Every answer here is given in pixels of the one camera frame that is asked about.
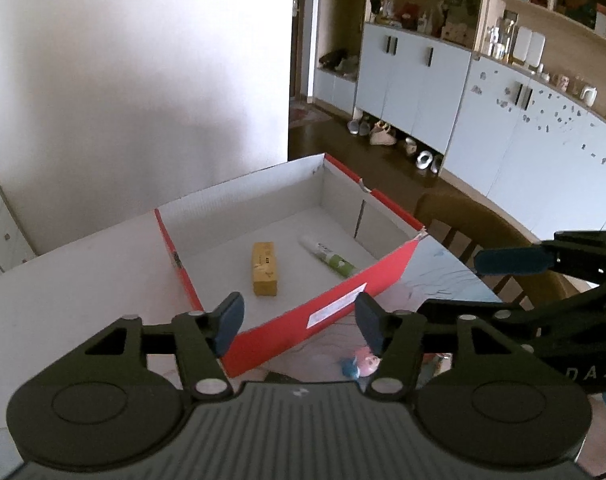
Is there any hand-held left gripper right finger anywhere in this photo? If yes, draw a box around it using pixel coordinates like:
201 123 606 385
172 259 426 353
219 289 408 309
355 292 534 403

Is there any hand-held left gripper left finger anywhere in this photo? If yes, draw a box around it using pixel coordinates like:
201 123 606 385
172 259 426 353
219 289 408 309
80 291 246 402

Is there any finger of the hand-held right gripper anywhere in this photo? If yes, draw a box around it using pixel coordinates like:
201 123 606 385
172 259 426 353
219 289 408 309
474 231 606 278
418 280 606 342

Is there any pink doll figure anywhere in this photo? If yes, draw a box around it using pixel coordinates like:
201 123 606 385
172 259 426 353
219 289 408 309
340 345 384 378

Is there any red cardboard box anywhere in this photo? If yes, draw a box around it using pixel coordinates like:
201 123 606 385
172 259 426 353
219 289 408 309
154 153 428 378

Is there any small yellow box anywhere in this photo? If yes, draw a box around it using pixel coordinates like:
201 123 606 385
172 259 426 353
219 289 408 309
252 241 280 297

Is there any wooden chair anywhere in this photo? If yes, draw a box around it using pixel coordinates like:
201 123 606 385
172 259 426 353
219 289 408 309
414 191 584 311

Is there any white and green tube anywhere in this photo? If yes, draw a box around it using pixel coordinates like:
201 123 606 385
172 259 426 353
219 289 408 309
298 234 358 277

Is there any beige shoe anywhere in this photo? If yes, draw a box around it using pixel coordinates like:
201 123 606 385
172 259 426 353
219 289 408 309
370 121 398 147

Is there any white canister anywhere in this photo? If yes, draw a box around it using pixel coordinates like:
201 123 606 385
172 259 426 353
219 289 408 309
529 30 546 68
513 25 532 65

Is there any patterned door rug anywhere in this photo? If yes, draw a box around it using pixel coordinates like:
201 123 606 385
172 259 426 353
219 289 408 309
289 101 334 128

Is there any patterned beige box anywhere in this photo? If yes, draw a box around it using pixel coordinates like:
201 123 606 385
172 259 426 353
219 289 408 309
442 20 476 47

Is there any white drawer chest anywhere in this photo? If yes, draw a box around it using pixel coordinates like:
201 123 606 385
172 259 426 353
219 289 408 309
0 160 38 273

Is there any brown door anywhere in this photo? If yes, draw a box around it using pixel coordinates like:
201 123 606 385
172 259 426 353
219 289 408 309
292 0 311 98

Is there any white wall cabinet unit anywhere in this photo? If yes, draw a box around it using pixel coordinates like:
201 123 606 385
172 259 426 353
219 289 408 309
313 0 606 241

